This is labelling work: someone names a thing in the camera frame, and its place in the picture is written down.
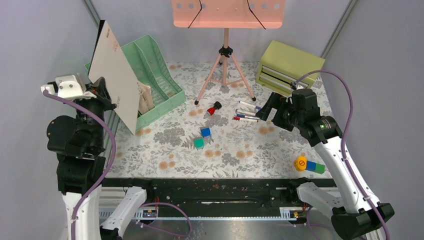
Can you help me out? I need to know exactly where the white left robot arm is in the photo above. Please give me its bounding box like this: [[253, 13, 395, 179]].
[[41, 74, 155, 240]]

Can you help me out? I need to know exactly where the white sketch pad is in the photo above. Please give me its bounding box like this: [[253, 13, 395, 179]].
[[88, 20, 140, 135]]

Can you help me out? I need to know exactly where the pink music stand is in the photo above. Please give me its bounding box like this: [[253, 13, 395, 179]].
[[171, 0, 286, 105]]

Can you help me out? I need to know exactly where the blue cap whiteboard marker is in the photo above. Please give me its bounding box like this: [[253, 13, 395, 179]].
[[238, 101, 262, 110]]

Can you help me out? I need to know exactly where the floral table mat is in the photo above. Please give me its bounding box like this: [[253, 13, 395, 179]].
[[107, 62, 331, 178]]

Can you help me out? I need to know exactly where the dark blue whiteboard marker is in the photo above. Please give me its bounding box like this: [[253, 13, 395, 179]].
[[236, 114, 260, 120]]

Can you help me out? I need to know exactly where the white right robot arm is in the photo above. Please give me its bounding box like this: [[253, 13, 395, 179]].
[[255, 89, 395, 240]]

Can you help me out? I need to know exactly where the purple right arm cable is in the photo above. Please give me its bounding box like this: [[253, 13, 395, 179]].
[[291, 69, 392, 240]]

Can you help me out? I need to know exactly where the yellow-green drawer cabinet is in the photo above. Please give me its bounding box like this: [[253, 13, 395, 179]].
[[256, 40, 326, 97]]

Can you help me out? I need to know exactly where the green plastic file organizer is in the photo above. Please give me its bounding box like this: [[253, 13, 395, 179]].
[[85, 34, 186, 131]]

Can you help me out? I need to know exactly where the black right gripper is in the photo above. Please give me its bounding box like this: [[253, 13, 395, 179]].
[[255, 91, 304, 132]]

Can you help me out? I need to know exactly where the red and black stamp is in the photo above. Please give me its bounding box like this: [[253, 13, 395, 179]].
[[207, 101, 222, 116]]

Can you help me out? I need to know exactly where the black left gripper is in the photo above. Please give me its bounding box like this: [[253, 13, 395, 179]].
[[72, 75, 119, 149]]

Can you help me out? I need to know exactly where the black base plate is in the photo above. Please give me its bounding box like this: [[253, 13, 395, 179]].
[[100, 178, 303, 221]]

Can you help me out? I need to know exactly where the grey cable duct rail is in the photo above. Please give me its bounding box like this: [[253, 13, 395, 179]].
[[99, 207, 306, 222]]

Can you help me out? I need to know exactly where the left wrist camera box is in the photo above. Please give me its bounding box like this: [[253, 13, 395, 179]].
[[40, 73, 97, 101]]

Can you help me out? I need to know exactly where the purple 52-storey treehouse book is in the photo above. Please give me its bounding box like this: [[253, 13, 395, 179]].
[[138, 95, 149, 115]]

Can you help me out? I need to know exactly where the red whiteboard marker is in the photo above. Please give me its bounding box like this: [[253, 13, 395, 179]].
[[232, 116, 259, 123]]

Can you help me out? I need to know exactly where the yellow blue green toy block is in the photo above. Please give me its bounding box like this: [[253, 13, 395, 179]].
[[294, 155, 326, 175]]

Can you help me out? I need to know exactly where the teal stamp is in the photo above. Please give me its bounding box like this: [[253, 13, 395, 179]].
[[193, 137, 205, 150]]

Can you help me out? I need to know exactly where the blue stamp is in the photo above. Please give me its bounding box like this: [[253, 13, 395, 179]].
[[200, 127, 212, 139]]

